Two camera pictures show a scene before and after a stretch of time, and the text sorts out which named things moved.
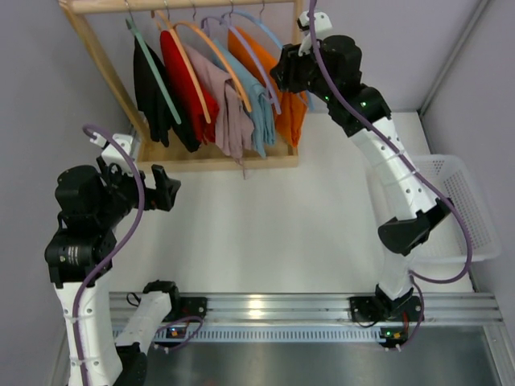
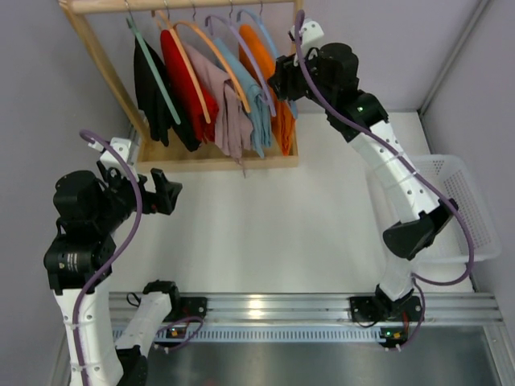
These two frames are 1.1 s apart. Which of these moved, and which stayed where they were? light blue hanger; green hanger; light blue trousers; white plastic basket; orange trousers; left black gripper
Moved: orange trousers; light blue hanger
Stayed: white plastic basket; green hanger; light blue trousers; left black gripper
